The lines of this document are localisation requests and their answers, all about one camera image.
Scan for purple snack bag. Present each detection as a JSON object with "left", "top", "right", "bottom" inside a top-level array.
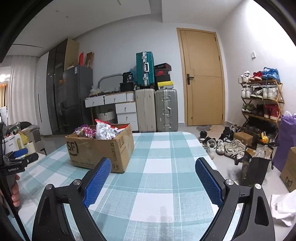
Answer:
[{"left": 74, "top": 125, "right": 96, "bottom": 138}]

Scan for silver white snack bag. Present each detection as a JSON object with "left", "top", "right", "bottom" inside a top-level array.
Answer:
[{"left": 95, "top": 119, "right": 120, "bottom": 140}]

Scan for red white small snack bag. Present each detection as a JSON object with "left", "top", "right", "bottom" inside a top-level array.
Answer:
[{"left": 95, "top": 119, "right": 128, "bottom": 130}]

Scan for left hand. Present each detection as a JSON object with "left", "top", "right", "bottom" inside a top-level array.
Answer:
[{"left": 11, "top": 174, "right": 20, "bottom": 207}]

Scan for white tumbler cup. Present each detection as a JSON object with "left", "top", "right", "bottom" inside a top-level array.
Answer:
[{"left": 24, "top": 141, "right": 36, "bottom": 155}]

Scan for black paper bag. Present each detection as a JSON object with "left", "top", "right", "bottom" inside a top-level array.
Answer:
[{"left": 239, "top": 151, "right": 271, "bottom": 187}]

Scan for brown SF cardboard box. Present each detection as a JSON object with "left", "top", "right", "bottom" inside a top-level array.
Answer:
[{"left": 65, "top": 124, "right": 134, "bottom": 173}]

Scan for cardboard box with cat face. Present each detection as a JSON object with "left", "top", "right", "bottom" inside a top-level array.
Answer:
[{"left": 280, "top": 147, "right": 296, "bottom": 192}]

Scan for dark grey refrigerator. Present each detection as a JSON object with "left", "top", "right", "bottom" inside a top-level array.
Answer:
[{"left": 46, "top": 39, "right": 93, "bottom": 135}]

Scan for woven laundry basket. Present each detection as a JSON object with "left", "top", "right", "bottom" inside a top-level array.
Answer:
[{"left": 97, "top": 111, "right": 116, "bottom": 123}]

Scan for small brown floor box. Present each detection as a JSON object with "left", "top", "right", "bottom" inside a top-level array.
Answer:
[{"left": 234, "top": 132, "right": 253, "bottom": 146}]

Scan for blue white checkered tablecloth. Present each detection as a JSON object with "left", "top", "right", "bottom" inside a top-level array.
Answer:
[{"left": 18, "top": 132, "right": 218, "bottom": 240}]

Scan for white drawer desk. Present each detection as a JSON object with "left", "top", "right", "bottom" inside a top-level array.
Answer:
[{"left": 85, "top": 91, "right": 138, "bottom": 132}]

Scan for round mirror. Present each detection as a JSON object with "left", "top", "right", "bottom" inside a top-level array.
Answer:
[{"left": 97, "top": 73, "right": 123, "bottom": 92}]

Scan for wooden shoe rack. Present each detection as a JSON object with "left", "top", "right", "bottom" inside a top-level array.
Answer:
[{"left": 239, "top": 79, "right": 285, "bottom": 128}]

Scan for beige suitcase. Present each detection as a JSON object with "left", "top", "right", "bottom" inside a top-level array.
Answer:
[{"left": 135, "top": 89, "right": 157, "bottom": 133}]

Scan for silver aluminium suitcase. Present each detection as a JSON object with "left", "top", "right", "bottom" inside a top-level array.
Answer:
[{"left": 155, "top": 89, "right": 178, "bottom": 132}]

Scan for teal suitcase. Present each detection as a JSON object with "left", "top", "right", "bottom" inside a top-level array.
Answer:
[{"left": 136, "top": 51, "right": 155, "bottom": 88}]

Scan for stacked shoe boxes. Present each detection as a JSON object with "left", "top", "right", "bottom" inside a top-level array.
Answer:
[{"left": 154, "top": 63, "right": 174, "bottom": 90}]

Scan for wooden door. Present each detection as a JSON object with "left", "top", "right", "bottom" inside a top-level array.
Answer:
[{"left": 177, "top": 28, "right": 225, "bottom": 126}]

